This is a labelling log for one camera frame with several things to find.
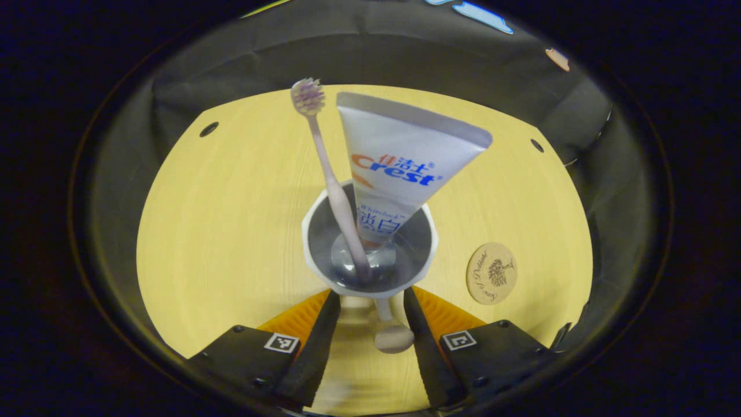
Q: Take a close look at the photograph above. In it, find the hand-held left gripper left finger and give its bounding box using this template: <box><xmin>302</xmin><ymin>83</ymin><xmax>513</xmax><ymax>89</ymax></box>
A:
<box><xmin>188</xmin><ymin>290</ymin><xmax>342</xmax><ymax>409</ymax></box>

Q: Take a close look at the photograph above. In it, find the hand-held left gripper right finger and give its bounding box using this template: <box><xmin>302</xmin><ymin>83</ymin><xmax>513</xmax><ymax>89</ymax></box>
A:
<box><xmin>403</xmin><ymin>287</ymin><xmax>556</xmax><ymax>409</ymax></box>

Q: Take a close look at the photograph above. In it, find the white cup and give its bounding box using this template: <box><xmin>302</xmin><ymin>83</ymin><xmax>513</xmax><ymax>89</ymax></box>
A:
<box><xmin>301</xmin><ymin>181</ymin><xmax>439</xmax><ymax>354</ymax></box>

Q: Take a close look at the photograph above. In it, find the round cork coaster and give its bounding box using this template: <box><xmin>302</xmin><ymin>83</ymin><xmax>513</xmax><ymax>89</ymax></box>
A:
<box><xmin>466</xmin><ymin>242</ymin><xmax>518</xmax><ymax>305</ymax></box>

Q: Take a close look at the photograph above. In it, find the pale pink toothbrush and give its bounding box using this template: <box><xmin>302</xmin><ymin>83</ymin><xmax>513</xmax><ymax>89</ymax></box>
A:
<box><xmin>291</xmin><ymin>78</ymin><xmax>371</xmax><ymax>279</ymax></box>

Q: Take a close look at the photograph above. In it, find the white toothpaste tube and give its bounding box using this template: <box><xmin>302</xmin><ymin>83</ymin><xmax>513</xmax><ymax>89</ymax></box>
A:
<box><xmin>337</xmin><ymin>92</ymin><xmax>493</xmax><ymax>250</ymax></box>

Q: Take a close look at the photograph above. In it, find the light wooden desktop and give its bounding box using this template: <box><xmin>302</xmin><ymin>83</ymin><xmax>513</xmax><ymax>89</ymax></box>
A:
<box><xmin>136</xmin><ymin>85</ymin><xmax>594</xmax><ymax>415</ymax></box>

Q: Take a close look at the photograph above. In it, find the black backdrop cloth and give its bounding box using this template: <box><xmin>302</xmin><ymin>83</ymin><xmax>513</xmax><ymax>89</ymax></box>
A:
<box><xmin>87</xmin><ymin>0</ymin><xmax>655</xmax><ymax>348</ymax></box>

